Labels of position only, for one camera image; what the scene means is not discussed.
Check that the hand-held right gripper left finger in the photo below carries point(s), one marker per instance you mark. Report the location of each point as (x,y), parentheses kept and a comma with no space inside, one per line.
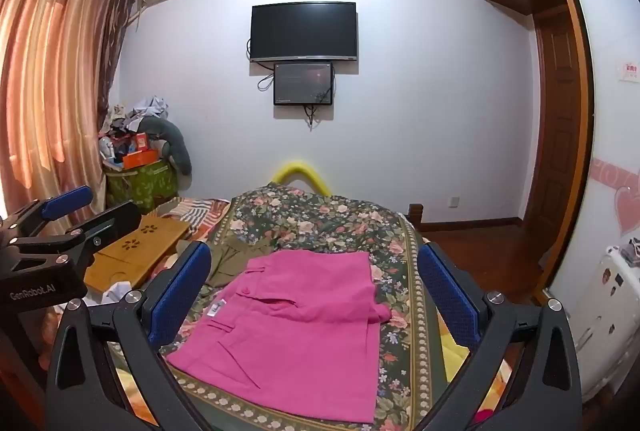
(182,292)

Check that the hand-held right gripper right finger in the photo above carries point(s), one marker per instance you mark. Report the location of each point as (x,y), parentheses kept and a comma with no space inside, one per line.
(450,296)

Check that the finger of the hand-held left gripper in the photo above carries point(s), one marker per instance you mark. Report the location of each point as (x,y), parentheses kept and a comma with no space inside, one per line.
(112,217)
(65,201)

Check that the pink pants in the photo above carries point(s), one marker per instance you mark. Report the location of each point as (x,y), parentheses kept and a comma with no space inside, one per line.
(300,321)

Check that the olive green pants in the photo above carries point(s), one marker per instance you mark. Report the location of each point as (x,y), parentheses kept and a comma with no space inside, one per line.
(230,258)

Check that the bamboo lap desk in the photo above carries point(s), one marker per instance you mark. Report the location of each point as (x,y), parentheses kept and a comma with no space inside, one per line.
(135,243)

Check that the green storage box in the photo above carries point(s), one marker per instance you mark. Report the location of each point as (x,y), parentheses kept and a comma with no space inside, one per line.
(142,186)

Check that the yellow cloth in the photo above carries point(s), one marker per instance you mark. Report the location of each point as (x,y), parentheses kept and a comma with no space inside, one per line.
(452,356)

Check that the orange box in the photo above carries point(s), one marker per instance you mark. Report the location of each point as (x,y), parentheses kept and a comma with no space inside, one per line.
(140,158)

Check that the white cloth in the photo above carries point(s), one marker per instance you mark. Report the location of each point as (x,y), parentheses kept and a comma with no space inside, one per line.
(117,292)

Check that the striped bedsheet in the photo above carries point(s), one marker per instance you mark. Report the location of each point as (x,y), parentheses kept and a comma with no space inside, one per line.
(200,211)

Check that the pile of clutter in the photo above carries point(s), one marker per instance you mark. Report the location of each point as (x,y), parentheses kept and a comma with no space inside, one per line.
(125,126)

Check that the grey plush toy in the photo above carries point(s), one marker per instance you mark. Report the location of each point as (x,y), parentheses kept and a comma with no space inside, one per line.
(175,146)

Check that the orange pink curtain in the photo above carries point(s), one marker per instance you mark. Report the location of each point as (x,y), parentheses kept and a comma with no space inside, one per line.
(50,76)

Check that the floral blanket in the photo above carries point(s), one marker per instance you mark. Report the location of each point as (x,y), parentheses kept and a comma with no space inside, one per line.
(320,221)

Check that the white appliance with stickers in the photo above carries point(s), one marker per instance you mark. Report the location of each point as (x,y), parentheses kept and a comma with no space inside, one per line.
(610,311)

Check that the yellow foam tube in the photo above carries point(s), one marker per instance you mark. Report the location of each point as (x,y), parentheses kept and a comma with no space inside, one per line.
(299,169)

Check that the brown patterned curtain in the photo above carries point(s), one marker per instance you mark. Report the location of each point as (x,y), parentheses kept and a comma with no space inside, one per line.
(122,26)

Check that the brown wooden door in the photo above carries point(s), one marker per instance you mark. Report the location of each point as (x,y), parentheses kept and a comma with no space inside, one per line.
(555,136)

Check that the pink heart sticker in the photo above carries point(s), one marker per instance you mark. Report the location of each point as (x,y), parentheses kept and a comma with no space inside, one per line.
(627,208)

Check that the white sliding door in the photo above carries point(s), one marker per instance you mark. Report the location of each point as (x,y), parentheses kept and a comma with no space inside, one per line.
(610,121)

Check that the red white label sticker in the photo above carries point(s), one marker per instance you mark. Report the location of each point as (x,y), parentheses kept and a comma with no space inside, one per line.
(629,72)

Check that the wooden bed post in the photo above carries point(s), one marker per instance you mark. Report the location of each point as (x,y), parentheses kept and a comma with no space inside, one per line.
(415,215)

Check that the white wall outlet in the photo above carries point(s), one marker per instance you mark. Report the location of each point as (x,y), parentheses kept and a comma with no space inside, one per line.
(455,202)

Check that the small black wall screen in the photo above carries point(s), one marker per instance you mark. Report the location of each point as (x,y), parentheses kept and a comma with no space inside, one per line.
(303,83)

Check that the black wall television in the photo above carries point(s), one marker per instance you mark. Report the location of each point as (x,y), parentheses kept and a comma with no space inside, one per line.
(304,31)

